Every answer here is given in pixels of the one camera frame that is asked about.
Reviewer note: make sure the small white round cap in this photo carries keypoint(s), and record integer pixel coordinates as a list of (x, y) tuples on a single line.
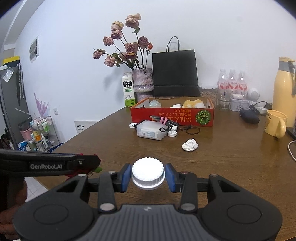
[(133, 125)]

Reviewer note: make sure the white charger adapter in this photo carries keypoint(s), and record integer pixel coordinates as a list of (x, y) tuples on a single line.
[(261, 109)]

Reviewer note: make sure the white round gadget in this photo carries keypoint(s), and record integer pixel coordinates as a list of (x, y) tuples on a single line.
[(252, 96)]

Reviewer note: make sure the green white milk carton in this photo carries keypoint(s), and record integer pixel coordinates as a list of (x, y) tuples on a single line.
[(128, 89)]

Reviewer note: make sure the yellow white plush toy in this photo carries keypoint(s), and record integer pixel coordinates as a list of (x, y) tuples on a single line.
[(193, 104)]

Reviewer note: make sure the person's left hand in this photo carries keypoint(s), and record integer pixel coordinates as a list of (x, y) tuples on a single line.
[(7, 228)]

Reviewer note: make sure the yellow thermos jug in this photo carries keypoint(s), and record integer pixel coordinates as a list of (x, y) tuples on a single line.
[(284, 99)]

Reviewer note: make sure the yellow ceramic mug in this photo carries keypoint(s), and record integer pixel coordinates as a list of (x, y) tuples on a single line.
[(275, 123)]

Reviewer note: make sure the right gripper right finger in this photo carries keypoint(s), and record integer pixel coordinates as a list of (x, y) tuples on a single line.
[(188, 184)]

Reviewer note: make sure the large white ribbed cap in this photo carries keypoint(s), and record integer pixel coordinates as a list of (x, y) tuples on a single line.
[(148, 173)]

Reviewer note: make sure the crumpled white tissue ball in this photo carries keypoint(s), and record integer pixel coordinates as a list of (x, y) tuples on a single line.
[(190, 145)]

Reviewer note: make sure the black paper shopping bag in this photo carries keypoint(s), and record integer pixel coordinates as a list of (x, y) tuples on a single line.
[(175, 73)]

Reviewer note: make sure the iridescent green glitter ball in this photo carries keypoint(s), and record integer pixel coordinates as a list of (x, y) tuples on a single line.
[(155, 104)]

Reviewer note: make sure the translucent plastic storage box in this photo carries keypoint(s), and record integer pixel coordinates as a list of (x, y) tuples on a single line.
[(152, 130)]

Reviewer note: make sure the left water bottle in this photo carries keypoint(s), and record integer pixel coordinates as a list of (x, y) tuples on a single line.
[(222, 82)]

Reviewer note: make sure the wire storage rack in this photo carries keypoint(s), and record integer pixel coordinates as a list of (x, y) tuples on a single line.
[(40, 133)]

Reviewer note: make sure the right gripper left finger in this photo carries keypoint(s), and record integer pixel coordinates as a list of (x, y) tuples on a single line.
[(107, 184)]

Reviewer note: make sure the white wall panel box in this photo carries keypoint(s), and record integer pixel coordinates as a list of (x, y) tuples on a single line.
[(82, 125)]

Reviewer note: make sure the water bottle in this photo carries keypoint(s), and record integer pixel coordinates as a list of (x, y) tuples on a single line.
[(242, 84), (222, 82), (233, 82)]

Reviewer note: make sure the wall poster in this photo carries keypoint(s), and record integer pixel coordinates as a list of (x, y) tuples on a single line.
[(34, 50)]

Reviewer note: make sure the clear drinking glass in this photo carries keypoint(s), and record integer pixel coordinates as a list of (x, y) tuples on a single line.
[(223, 99)]

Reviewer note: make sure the middle water bottle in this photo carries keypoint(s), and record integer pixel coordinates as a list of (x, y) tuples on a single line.
[(233, 82)]

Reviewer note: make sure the right water bottle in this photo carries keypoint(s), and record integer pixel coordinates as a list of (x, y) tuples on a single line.
[(242, 84)]

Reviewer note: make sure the white round tin lid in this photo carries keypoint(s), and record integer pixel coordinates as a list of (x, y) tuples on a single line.
[(172, 133)]

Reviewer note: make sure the black glasses case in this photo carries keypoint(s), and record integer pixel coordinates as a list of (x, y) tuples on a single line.
[(249, 116)]

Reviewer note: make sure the dried pink rose bouquet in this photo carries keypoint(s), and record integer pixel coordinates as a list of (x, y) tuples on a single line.
[(133, 55)]

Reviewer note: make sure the red cardboard pumpkin box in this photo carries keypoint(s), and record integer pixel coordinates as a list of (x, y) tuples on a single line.
[(172, 109)]

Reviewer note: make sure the purple marbled flower vase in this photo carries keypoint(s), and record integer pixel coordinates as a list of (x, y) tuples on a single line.
[(143, 83)]

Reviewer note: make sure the white printed tin box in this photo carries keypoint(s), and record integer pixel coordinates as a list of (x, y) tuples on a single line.
[(238, 102)]

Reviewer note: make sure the braided cable pink tie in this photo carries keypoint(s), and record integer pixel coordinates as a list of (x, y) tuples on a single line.
[(170, 124)]

